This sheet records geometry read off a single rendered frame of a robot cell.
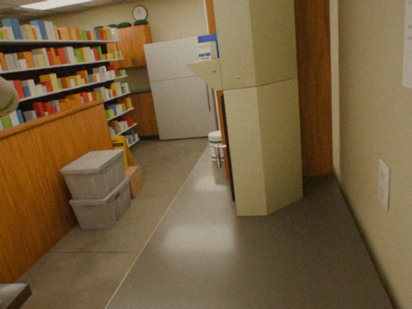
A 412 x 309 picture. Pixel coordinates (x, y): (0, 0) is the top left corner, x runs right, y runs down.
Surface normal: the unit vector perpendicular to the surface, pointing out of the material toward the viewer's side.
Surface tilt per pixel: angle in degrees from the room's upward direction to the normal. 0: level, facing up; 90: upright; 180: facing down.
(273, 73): 90
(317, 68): 90
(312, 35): 90
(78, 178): 95
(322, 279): 0
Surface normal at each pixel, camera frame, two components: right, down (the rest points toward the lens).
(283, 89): 0.56, 0.18
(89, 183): -0.17, 0.40
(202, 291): -0.13, -0.95
